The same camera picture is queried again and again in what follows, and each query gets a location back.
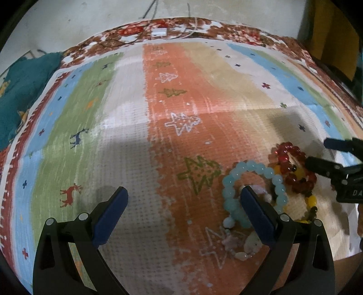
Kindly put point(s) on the teal pillow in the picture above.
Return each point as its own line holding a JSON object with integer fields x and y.
{"x": 22, "y": 82}

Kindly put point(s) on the yellow panel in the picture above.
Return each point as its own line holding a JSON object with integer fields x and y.
{"x": 331, "y": 34}

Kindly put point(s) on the striped patterned mat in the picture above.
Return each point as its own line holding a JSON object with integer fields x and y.
{"x": 175, "y": 71}

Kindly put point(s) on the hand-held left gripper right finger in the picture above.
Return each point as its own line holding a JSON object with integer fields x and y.
{"x": 255, "y": 215}

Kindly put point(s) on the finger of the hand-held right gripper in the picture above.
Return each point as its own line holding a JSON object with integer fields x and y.
{"x": 320, "y": 166}
{"x": 340, "y": 143}

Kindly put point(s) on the white power adapter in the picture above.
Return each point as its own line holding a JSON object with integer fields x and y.
{"x": 158, "y": 32}

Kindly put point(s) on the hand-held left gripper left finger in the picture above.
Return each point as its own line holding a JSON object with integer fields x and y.
{"x": 113, "y": 215}

